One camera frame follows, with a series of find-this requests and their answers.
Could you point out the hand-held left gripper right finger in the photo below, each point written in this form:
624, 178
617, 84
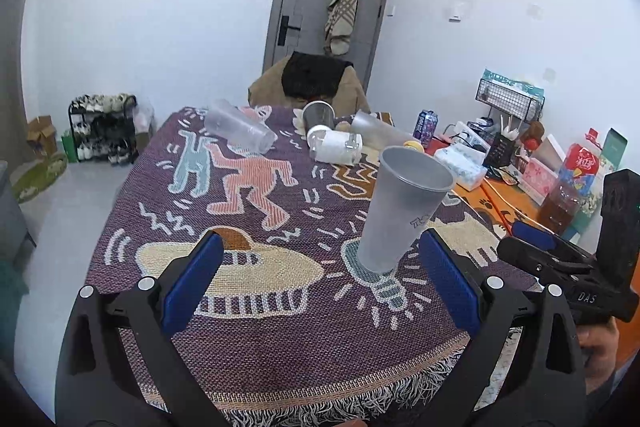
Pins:
450, 284

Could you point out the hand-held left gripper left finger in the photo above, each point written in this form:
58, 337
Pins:
195, 282

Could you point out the black garment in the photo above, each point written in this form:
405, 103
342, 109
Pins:
315, 74

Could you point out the brown plush toy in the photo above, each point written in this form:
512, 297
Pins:
534, 134

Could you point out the black mesh pen holder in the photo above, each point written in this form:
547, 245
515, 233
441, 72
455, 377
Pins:
500, 152

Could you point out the metal cup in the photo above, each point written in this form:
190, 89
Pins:
318, 114

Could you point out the person's right hand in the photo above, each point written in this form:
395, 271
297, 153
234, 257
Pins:
600, 347

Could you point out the purple drink can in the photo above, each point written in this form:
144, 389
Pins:
425, 127

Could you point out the green paper box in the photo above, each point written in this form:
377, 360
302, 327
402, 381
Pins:
612, 152

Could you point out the blue tissue box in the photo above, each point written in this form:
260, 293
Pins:
515, 84

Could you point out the chair with brown coat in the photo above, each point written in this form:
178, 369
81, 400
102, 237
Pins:
265, 89

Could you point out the red snack packet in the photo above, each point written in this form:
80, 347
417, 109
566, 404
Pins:
580, 167

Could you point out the white wall switch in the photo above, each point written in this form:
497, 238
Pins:
457, 11

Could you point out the white mug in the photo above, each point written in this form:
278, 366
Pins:
334, 148

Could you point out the orange paw-print mat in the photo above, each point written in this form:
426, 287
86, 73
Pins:
492, 204

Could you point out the printed purple blanket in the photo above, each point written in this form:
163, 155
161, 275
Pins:
280, 332

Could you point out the white flat box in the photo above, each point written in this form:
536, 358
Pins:
550, 152

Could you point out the pink floral box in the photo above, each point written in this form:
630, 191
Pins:
539, 181

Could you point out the slim clear plastic cup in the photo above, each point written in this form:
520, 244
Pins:
380, 132

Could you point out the white tissue pack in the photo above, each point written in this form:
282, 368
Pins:
460, 164

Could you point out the small yellow lid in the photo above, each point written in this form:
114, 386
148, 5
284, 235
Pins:
413, 146

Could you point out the large clear plastic cup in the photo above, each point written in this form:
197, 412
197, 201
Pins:
240, 127

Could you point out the grey translucent plastic cup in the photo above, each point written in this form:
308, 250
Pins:
400, 217

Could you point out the white power strip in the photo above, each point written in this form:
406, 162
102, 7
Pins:
462, 134

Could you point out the black shoe rack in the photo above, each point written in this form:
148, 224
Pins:
102, 132

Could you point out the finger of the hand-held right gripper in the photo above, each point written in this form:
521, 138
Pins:
532, 233
540, 259

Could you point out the cardboard box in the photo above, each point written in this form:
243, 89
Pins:
41, 134

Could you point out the green floor rug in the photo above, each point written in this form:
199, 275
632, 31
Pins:
37, 174

